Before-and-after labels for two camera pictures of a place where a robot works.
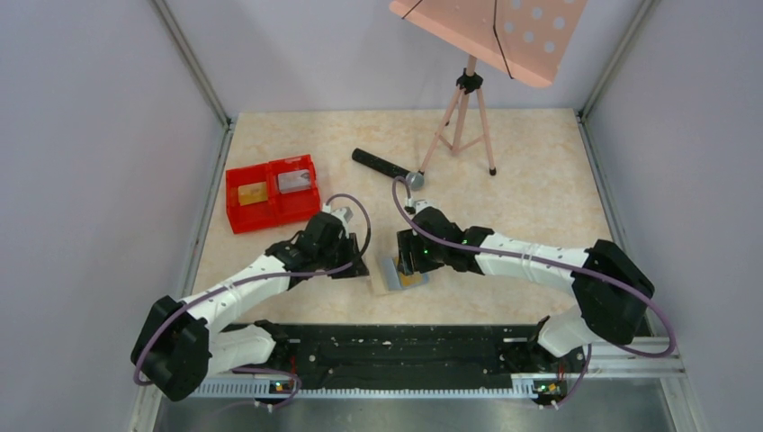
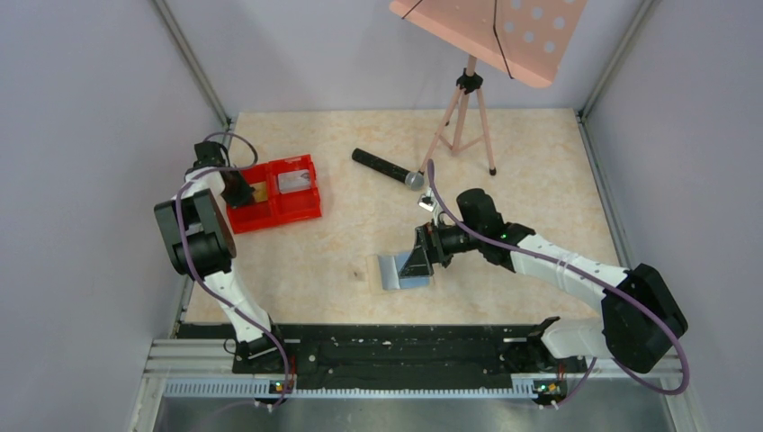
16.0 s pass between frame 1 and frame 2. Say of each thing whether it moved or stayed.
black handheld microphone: stayed
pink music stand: stayed
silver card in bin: stayed
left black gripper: moved
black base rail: stayed
